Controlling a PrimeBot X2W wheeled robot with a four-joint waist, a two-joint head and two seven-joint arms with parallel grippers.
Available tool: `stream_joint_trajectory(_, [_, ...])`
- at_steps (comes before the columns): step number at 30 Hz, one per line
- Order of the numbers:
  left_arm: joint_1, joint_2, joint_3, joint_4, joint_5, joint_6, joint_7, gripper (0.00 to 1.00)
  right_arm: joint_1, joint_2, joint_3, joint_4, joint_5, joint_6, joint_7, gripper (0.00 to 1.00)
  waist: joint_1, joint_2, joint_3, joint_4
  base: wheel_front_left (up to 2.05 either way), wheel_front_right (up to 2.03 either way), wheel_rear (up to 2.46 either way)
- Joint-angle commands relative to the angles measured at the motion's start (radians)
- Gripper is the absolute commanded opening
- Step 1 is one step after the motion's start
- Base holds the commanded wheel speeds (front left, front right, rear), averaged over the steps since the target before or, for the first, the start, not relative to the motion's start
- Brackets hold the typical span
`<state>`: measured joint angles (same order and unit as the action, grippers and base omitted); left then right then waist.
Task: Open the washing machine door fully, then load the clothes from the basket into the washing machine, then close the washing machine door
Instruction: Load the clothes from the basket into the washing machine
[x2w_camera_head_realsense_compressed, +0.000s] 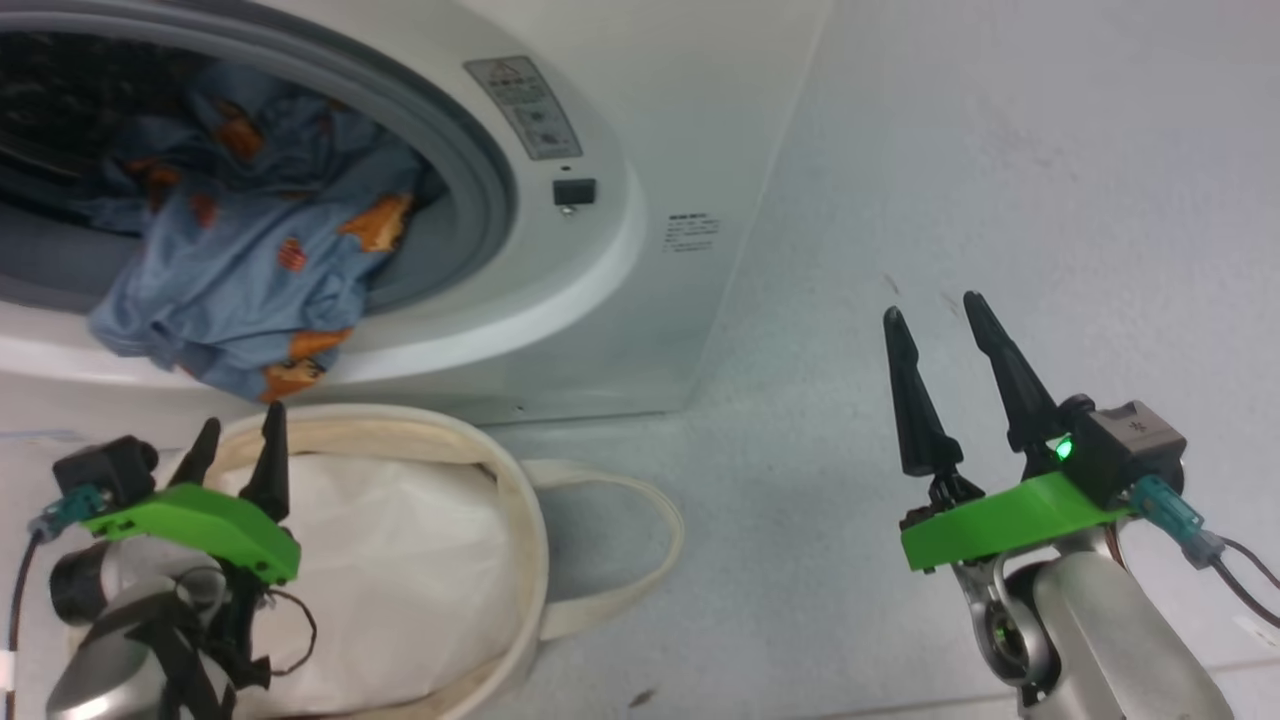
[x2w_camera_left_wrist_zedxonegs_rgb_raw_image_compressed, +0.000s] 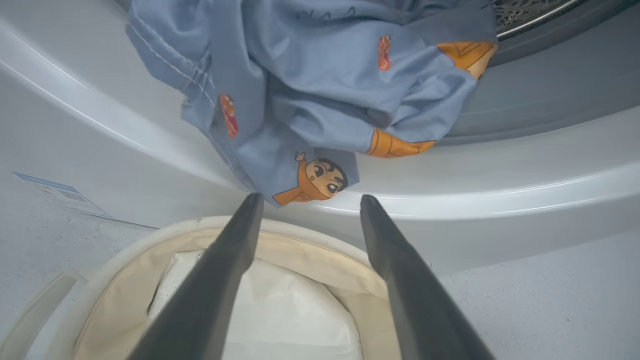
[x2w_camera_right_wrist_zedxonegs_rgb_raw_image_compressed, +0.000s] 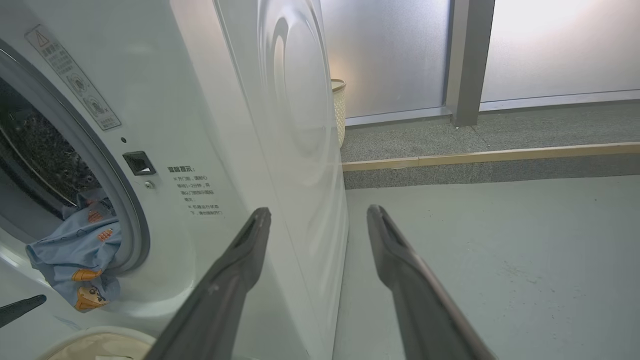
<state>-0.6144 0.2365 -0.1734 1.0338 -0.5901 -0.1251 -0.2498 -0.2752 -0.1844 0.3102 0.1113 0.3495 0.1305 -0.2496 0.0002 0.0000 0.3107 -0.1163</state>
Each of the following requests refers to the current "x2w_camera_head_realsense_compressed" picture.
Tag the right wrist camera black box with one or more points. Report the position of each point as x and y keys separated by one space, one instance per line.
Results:
x=1130 y=450

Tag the cream canvas laundry basket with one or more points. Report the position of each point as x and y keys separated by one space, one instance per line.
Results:
x=400 y=435

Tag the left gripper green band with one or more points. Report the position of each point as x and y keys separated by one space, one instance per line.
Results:
x=210 y=520

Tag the grey warning sticker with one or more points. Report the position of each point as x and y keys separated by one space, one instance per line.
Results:
x=525 y=105

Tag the black door latch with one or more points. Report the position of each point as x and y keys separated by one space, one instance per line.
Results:
x=575 y=192

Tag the white cushion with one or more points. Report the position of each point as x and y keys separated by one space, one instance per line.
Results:
x=400 y=580

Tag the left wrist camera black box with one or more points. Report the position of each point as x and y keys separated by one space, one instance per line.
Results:
x=105 y=470

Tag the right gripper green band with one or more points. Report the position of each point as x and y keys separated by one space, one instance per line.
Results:
x=1010 y=520

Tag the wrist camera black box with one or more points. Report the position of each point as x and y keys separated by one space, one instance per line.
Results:
x=105 y=470
x=1130 y=450

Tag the white front-load washing machine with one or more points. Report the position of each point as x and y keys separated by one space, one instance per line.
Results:
x=680 y=120

